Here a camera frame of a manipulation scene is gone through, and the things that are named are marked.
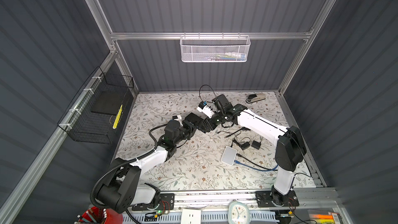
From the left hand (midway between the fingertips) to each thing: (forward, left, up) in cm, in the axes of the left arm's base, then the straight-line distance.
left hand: (200, 121), depth 82 cm
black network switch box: (+1, +3, 0) cm, 3 cm away
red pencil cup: (-38, +43, -8) cm, 58 cm away
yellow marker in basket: (-3, +39, +10) cm, 40 cm away
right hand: (-1, -1, -3) cm, 4 cm away
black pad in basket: (+4, +44, +13) cm, 46 cm away
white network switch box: (-13, -15, -17) cm, 26 cm away
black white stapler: (+28, -42, -14) cm, 52 cm away
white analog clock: (-40, -15, -16) cm, 46 cm away
